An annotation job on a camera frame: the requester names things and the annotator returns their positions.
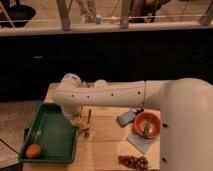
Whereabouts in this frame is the yellow banana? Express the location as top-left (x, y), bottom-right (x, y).
top-left (77, 119), bottom-right (90, 130)

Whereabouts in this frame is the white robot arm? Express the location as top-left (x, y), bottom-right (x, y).
top-left (53, 74), bottom-right (213, 171)

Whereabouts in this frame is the green plastic tray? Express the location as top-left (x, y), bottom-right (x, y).
top-left (18, 103), bottom-right (78, 164)

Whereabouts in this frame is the metal fork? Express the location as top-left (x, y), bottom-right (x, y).
top-left (84, 109), bottom-right (92, 138)

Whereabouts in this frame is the wooden table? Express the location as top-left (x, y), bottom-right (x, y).
top-left (22, 81), bottom-right (164, 171)

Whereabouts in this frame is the white cup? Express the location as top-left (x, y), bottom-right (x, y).
top-left (94, 79), bottom-right (108, 88)

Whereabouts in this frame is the blue sponge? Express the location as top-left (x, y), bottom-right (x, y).
top-left (117, 111), bottom-right (136, 127)

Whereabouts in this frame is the orange fruit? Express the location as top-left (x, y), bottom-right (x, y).
top-left (25, 144), bottom-right (41, 159)

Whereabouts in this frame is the grey blue cloth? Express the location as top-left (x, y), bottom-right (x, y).
top-left (127, 133), bottom-right (154, 154)

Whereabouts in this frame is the green vegetable in bowl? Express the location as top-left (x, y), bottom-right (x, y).
top-left (143, 122), bottom-right (151, 139)

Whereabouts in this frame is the orange red bowl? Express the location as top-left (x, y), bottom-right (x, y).
top-left (132, 112), bottom-right (160, 139)

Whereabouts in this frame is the bunch of dark grapes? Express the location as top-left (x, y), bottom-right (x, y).
top-left (118, 155), bottom-right (149, 171)

